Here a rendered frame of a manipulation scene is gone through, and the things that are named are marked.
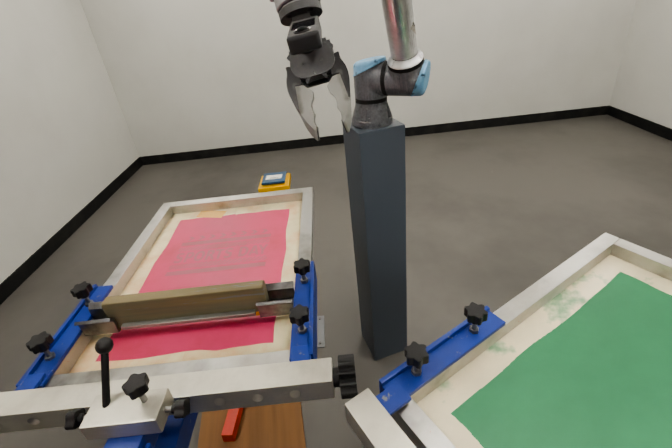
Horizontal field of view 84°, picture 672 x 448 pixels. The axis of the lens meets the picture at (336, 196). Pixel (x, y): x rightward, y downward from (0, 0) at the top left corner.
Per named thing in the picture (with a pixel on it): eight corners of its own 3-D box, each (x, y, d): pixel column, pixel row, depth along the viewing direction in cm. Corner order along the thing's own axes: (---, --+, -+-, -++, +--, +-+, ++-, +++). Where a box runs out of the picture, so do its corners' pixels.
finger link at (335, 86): (364, 125, 66) (341, 77, 65) (363, 123, 60) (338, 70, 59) (348, 133, 66) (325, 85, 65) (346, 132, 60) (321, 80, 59)
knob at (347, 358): (326, 373, 74) (322, 347, 70) (355, 370, 74) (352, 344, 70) (327, 409, 67) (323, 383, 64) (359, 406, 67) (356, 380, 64)
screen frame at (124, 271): (166, 211, 146) (163, 202, 145) (313, 195, 146) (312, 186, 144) (32, 404, 77) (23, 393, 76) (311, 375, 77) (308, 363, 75)
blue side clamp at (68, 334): (103, 302, 105) (93, 284, 101) (120, 301, 105) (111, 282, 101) (31, 406, 78) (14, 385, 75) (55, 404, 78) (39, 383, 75)
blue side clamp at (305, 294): (299, 281, 104) (295, 262, 101) (317, 280, 104) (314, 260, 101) (293, 379, 78) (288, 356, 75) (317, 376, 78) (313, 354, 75)
